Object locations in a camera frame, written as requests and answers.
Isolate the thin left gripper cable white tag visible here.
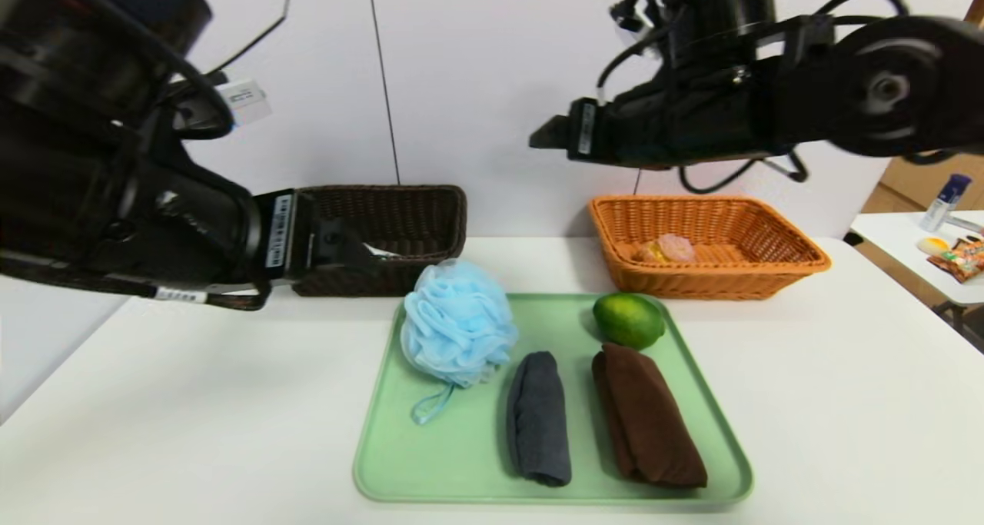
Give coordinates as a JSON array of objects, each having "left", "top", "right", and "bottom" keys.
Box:
[{"left": 0, "top": 252, "right": 271, "bottom": 311}]

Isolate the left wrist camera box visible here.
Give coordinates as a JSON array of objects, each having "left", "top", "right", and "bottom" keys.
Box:
[{"left": 218, "top": 79, "right": 272, "bottom": 127}]

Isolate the white side table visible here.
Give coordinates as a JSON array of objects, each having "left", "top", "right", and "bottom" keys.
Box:
[{"left": 848, "top": 211, "right": 984, "bottom": 353}]

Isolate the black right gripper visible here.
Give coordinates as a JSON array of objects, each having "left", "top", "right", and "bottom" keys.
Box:
[{"left": 528, "top": 97, "right": 665, "bottom": 168}]

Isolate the pink round bread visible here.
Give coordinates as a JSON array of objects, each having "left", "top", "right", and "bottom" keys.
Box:
[{"left": 634, "top": 233, "right": 697, "bottom": 265}]

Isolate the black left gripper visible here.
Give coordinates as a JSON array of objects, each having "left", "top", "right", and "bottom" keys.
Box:
[{"left": 155, "top": 164, "right": 384, "bottom": 291}]

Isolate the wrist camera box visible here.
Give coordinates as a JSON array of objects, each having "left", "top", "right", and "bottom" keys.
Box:
[
  {"left": 610, "top": 0, "right": 662, "bottom": 35},
  {"left": 218, "top": 79, "right": 272, "bottom": 127}
]

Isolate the brown rolled towel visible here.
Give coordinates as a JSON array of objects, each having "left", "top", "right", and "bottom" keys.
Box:
[{"left": 590, "top": 342, "right": 709, "bottom": 489}]

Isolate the light blue bath loofah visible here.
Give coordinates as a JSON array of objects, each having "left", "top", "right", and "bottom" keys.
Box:
[{"left": 400, "top": 258, "right": 520, "bottom": 426}]

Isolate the dark brown wicker basket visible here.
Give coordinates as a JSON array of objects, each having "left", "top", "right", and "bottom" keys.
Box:
[{"left": 292, "top": 184, "right": 468, "bottom": 297}]

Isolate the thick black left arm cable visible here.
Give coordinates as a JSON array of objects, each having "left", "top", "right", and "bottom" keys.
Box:
[{"left": 46, "top": 0, "right": 235, "bottom": 141}]

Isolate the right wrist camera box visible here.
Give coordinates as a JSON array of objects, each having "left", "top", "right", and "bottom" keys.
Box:
[{"left": 610, "top": 0, "right": 662, "bottom": 35}]

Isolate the green lime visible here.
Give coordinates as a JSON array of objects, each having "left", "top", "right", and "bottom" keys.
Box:
[{"left": 591, "top": 293, "right": 667, "bottom": 351}]

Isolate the orange snack packet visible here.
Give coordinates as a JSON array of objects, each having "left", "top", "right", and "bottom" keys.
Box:
[{"left": 926, "top": 241, "right": 984, "bottom": 284}]

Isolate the grey towel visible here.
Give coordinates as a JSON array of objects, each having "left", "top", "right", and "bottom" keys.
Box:
[{"left": 505, "top": 351, "right": 573, "bottom": 487}]

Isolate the clear bottle with blue cap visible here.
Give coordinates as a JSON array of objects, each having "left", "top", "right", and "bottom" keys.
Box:
[{"left": 919, "top": 174, "right": 971, "bottom": 234}]

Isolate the light wooden cabinet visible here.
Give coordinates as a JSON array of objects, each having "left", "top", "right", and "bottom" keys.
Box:
[{"left": 859, "top": 155, "right": 984, "bottom": 214}]

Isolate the light green plastic tray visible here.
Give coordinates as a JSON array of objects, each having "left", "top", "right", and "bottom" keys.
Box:
[{"left": 353, "top": 293, "right": 754, "bottom": 504}]

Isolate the orange wicker basket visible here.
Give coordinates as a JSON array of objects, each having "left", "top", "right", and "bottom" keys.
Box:
[{"left": 588, "top": 195, "right": 831, "bottom": 301}]

